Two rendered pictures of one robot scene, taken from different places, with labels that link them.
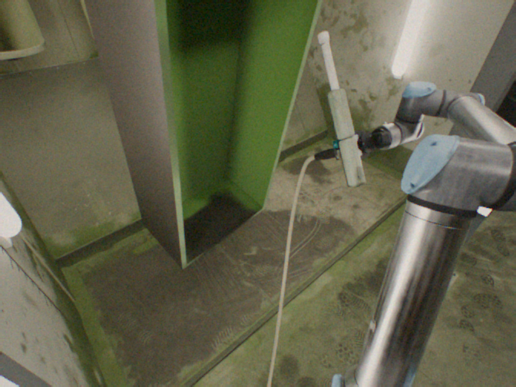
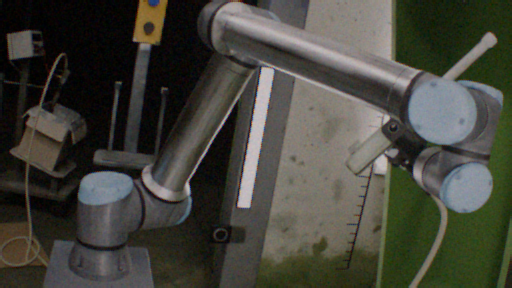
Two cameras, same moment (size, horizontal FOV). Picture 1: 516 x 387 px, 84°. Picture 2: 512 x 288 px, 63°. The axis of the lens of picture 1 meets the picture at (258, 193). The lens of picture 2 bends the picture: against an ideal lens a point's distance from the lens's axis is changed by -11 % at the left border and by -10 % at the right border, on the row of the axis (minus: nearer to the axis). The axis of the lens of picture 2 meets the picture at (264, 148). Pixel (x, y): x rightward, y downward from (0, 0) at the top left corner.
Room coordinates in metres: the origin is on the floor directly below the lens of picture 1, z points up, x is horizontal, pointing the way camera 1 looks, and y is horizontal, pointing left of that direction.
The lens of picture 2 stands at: (0.92, -1.38, 1.29)
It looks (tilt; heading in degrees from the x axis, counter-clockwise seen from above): 10 degrees down; 112
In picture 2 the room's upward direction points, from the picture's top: 10 degrees clockwise
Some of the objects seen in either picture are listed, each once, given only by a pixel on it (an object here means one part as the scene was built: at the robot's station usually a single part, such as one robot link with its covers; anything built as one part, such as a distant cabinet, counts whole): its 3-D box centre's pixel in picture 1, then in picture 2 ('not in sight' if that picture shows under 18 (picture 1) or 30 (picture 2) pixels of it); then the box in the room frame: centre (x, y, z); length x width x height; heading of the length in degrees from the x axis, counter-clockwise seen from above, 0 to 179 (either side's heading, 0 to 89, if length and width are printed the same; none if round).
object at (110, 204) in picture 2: not in sight; (106, 206); (0.10, -0.42, 0.83); 0.17 x 0.15 x 0.18; 71
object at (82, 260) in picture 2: not in sight; (100, 250); (0.10, -0.43, 0.69); 0.19 x 0.19 x 0.10
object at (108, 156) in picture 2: not in sight; (136, 122); (-0.29, 0.18, 0.95); 0.26 x 0.15 x 0.32; 41
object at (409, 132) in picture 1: (402, 130); (457, 180); (0.96, -0.54, 1.16); 0.12 x 0.09 x 0.10; 117
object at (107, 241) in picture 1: (229, 181); not in sight; (1.97, 0.26, 0.11); 2.70 x 0.02 x 0.13; 131
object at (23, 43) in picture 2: not in sight; (36, 119); (-1.78, 0.86, 0.64); 0.73 x 0.50 x 1.27; 30
